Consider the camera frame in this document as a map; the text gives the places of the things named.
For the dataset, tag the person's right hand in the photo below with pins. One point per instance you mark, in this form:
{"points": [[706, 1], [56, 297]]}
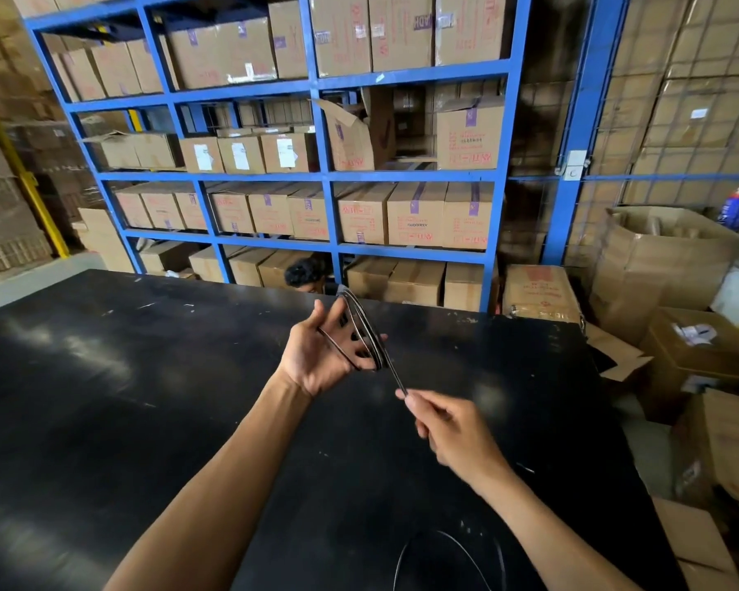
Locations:
{"points": [[462, 440]]}

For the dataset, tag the person's left hand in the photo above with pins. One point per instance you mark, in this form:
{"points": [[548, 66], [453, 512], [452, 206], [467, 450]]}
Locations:
{"points": [[311, 356]]}

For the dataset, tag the person's right thumb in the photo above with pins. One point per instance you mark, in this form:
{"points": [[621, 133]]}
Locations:
{"points": [[414, 407]]}

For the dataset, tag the person's left thumb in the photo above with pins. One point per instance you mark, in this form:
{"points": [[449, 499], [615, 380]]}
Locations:
{"points": [[325, 313]]}

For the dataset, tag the person's left forearm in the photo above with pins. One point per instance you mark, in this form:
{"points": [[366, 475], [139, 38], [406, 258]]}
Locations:
{"points": [[221, 486]]}

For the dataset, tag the person's right forearm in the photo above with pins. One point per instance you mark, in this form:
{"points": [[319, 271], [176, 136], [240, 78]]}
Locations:
{"points": [[548, 535]]}

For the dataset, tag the row of plain cardboard boxes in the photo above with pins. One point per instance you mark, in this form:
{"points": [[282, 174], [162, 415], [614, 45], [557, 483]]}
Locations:
{"points": [[406, 283]]}

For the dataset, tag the row of red-printed cardboard boxes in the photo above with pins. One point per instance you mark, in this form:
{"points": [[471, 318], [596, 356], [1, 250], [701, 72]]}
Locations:
{"points": [[369, 215]]}

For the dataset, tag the blue metal shelving rack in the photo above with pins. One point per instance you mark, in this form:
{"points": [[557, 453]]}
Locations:
{"points": [[323, 178]]}

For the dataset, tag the closed red-printed cardboard box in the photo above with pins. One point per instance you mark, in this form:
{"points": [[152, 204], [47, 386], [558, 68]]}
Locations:
{"points": [[542, 295]]}

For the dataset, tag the row of white-labelled cardboard boxes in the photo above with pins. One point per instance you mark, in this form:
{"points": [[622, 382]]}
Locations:
{"points": [[246, 153]]}

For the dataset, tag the open torn cardboard box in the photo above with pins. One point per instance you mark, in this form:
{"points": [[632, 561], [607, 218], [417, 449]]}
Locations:
{"points": [[360, 138]]}

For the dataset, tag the loose cardboard flap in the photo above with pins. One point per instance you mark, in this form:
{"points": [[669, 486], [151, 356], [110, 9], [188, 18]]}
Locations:
{"points": [[616, 356]]}

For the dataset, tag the open box with white papers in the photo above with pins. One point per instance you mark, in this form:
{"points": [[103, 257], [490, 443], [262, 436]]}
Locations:
{"points": [[690, 356]]}

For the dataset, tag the row of large cardboard boxes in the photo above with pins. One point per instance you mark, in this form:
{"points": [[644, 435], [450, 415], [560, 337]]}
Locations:
{"points": [[345, 33]]}

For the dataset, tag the large open cardboard box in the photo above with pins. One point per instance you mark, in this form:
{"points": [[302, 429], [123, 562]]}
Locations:
{"points": [[659, 264]]}

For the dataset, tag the tilted brown cardboard box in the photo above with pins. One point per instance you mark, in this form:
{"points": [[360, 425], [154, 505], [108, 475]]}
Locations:
{"points": [[723, 443]]}

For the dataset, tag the flat brown cardboard box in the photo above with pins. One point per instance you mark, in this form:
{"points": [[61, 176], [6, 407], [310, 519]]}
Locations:
{"points": [[696, 541]]}

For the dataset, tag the blue metal column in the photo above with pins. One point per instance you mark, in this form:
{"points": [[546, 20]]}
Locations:
{"points": [[582, 116]]}

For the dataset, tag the wrapped stack of cartons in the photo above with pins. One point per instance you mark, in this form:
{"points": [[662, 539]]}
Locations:
{"points": [[12, 147]]}

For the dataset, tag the blue spray bottles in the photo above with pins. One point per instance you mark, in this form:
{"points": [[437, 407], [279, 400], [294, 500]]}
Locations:
{"points": [[738, 206]]}

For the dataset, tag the stack of boxes behind mesh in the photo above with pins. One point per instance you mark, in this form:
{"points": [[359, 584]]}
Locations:
{"points": [[690, 98]]}

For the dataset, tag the white switch box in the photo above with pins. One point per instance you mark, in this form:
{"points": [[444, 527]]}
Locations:
{"points": [[574, 164]]}

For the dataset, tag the yellow metal post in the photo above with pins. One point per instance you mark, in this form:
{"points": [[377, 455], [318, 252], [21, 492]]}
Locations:
{"points": [[21, 178]]}

